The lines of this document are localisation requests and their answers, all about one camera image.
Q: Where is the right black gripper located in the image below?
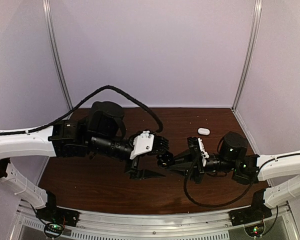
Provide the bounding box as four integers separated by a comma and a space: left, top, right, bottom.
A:
164, 149, 237, 185

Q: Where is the black round cap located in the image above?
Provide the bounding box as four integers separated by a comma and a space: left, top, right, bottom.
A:
156, 152, 175, 169

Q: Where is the white earbud charging case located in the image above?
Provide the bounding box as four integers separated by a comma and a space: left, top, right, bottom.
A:
197, 127, 211, 136

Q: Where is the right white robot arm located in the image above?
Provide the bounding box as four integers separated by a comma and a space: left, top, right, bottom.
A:
158, 131, 300, 221

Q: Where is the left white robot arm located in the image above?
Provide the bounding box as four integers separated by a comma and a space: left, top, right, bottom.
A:
0, 101, 169, 222

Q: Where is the right circuit board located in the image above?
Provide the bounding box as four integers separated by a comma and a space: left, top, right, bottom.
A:
244, 222, 265, 238

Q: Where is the circuit board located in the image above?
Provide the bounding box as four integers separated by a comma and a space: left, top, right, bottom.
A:
43, 222, 64, 239
244, 222, 265, 238

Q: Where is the left circuit board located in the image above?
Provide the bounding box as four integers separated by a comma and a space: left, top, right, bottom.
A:
43, 222, 64, 239

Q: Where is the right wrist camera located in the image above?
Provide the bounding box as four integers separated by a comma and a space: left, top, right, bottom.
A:
187, 137, 210, 159

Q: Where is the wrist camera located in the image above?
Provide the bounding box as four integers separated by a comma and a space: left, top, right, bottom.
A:
187, 137, 210, 159
128, 130, 169, 160

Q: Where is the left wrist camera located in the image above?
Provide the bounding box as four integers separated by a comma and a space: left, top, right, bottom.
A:
128, 130, 169, 160

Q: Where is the left black cable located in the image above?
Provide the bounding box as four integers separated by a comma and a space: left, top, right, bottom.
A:
0, 84, 165, 137

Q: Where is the black cable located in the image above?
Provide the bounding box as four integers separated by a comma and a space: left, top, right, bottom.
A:
183, 149, 278, 208
0, 84, 165, 137

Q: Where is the right black cable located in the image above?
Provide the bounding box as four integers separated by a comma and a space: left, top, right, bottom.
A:
183, 149, 278, 208

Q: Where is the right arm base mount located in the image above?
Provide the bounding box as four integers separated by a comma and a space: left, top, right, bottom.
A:
228, 188, 272, 227

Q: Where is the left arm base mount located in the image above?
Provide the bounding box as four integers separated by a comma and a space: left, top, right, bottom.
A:
36, 191, 80, 227

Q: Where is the aluminium front rail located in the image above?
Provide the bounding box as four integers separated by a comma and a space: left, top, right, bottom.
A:
7, 200, 300, 240

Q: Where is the right aluminium frame post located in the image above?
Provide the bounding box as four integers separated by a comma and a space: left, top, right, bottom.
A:
231, 0, 263, 112

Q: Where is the aluminium frame post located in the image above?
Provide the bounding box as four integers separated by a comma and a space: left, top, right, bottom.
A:
42, 0, 73, 110
231, 0, 263, 112

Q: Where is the left aluminium frame post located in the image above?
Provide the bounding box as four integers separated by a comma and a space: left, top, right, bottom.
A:
42, 0, 73, 110

